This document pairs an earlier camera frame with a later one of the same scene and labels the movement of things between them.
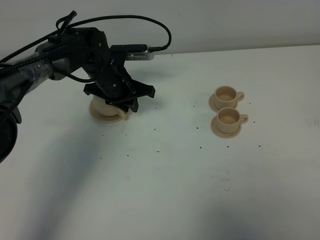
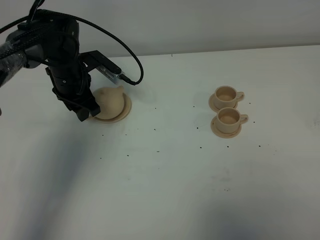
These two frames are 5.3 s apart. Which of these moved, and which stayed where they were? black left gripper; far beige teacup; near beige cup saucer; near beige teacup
Moved: black left gripper
Stayed: near beige teacup; near beige cup saucer; far beige teacup
